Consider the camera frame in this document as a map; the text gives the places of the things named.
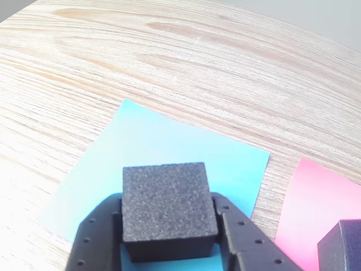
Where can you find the medium black block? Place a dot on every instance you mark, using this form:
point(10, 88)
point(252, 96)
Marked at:
point(344, 248)

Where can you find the blue paper sheet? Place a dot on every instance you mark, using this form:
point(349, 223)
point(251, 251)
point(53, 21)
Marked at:
point(169, 141)

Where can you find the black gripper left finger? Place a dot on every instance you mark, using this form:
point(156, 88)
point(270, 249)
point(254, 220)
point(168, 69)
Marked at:
point(97, 242)

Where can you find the pink paper sheet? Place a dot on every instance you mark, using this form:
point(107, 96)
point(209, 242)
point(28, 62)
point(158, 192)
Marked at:
point(313, 203)

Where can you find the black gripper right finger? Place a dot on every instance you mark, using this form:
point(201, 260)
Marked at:
point(248, 245)

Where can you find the small black cube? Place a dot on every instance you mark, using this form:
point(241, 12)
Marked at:
point(169, 203)

